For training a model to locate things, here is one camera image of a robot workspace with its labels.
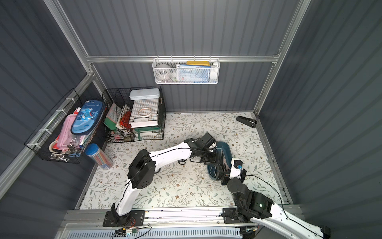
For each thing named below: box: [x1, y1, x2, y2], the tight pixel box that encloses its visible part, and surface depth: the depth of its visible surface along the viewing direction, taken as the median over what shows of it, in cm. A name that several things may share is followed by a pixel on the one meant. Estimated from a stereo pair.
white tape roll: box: [155, 63, 172, 69], surface depth 88 cm
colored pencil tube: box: [84, 143, 114, 169], surface depth 81 cm
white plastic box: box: [129, 88, 161, 101], surface depth 104 cm
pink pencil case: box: [56, 114, 85, 152], surface depth 69 cm
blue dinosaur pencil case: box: [71, 99, 105, 136], surface depth 71 cm
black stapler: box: [235, 115, 258, 128], surface depth 117 cm
